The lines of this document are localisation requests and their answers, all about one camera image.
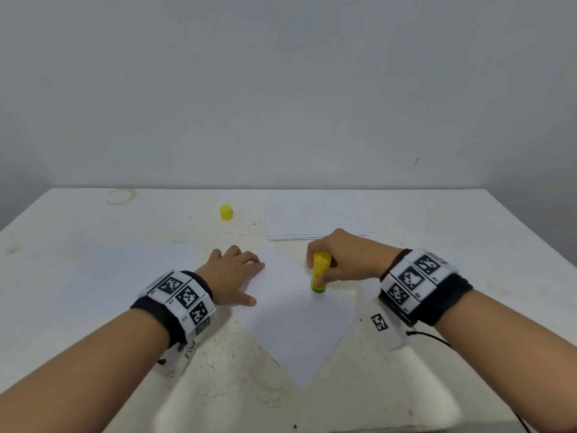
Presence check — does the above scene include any person's right hand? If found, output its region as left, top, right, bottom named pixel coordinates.
left=304, top=227, right=406, bottom=286

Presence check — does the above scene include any person's left hand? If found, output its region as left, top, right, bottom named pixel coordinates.
left=193, top=245, right=268, bottom=309

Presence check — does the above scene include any yellow glue stick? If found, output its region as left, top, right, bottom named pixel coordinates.
left=309, top=250, right=334, bottom=296

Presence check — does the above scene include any glued white paper sheet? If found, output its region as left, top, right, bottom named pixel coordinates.
left=235, top=250, right=364, bottom=392
left=263, top=190, right=373, bottom=244

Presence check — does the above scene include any stack of white paper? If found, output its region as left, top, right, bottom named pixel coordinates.
left=361, top=235, right=508, bottom=312
left=62, top=242, right=202, bottom=318

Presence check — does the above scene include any person's left forearm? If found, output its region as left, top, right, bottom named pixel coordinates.
left=0, top=307, right=173, bottom=433

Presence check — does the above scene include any person's right forearm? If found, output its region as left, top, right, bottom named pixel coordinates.
left=433, top=287, right=577, bottom=433

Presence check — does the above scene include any black marker wristband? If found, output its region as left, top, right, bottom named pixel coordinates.
left=377, top=247, right=475, bottom=328
left=129, top=268, right=218, bottom=349

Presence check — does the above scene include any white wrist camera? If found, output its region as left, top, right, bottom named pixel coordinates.
left=367, top=306, right=412, bottom=351
left=154, top=337, right=202, bottom=379

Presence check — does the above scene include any black cable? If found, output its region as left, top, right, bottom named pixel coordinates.
left=405, top=330, right=535, bottom=433

